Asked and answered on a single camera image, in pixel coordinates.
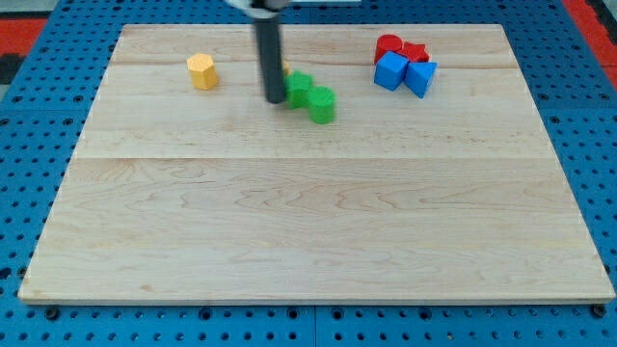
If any green cylinder block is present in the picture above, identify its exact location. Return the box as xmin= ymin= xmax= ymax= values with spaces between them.
xmin=307 ymin=86 xmax=336 ymax=124

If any blue cube block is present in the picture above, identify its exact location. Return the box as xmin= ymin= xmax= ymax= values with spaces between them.
xmin=374 ymin=51 xmax=409 ymax=92

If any green star block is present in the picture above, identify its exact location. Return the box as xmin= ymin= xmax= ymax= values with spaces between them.
xmin=285 ymin=70 xmax=313 ymax=109

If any wooden board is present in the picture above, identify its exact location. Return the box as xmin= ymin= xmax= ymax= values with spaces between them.
xmin=18 ymin=24 xmax=615 ymax=306

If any small yellow block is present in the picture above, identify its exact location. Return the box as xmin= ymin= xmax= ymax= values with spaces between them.
xmin=282 ymin=60 xmax=291 ymax=76

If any yellow hexagonal block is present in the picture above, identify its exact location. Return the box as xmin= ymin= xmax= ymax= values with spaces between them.
xmin=186 ymin=53 xmax=219 ymax=90

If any blue triangular block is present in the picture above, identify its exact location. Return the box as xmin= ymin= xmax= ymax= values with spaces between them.
xmin=404 ymin=62 xmax=438 ymax=98

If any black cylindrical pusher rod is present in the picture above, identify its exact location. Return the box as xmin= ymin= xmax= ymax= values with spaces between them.
xmin=255 ymin=9 xmax=286 ymax=104

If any red cylinder block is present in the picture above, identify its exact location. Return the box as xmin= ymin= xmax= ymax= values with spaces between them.
xmin=373 ymin=34 xmax=403 ymax=64

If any red star block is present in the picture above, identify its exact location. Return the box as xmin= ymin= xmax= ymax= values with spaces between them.
xmin=398 ymin=41 xmax=430 ymax=63

